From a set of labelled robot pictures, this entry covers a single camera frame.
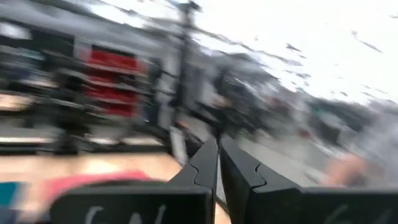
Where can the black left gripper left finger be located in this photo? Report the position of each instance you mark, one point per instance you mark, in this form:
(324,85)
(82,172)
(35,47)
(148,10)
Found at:
(186,199)

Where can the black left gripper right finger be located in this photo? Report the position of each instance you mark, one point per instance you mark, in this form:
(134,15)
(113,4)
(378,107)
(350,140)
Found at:
(267,202)

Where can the pink plastic bin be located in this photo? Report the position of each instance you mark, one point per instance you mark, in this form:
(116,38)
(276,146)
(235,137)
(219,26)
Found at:
(93,180)

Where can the shelf with red bins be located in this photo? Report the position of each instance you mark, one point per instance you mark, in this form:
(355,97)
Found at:
(113,84)

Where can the blue plastic bin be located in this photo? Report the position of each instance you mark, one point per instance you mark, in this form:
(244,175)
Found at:
(8,194)

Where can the black aluminium rig frame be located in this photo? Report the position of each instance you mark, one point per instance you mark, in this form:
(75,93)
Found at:
(185,77)

